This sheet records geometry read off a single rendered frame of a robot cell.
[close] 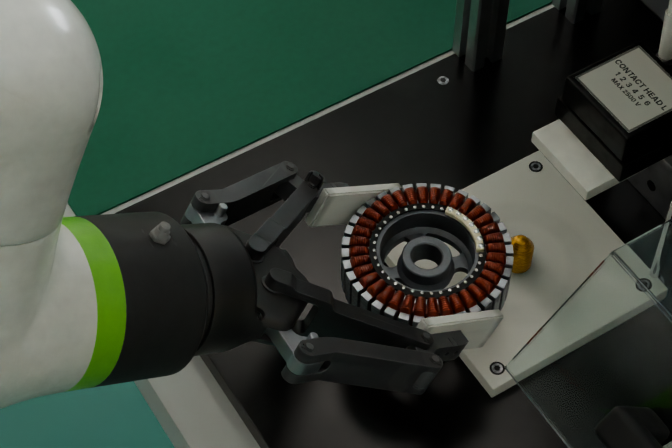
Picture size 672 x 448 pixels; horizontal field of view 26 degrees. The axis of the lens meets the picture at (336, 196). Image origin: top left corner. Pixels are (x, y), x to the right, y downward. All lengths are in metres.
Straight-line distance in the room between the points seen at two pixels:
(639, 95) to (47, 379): 0.43
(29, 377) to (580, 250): 0.46
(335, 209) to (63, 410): 0.99
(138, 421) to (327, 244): 0.85
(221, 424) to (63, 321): 0.29
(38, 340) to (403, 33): 0.58
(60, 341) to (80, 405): 1.16
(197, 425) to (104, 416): 0.88
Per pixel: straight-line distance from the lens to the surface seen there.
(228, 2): 1.25
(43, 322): 0.73
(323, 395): 0.99
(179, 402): 1.01
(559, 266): 1.04
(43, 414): 1.90
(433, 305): 0.92
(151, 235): 0.78
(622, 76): 0.97
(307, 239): 1.06
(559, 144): 0.98
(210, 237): 0.81
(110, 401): 1.89
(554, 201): 1.07
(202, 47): 1.21
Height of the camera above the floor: 1.62
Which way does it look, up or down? 52 degrees down
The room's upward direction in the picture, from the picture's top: straight up
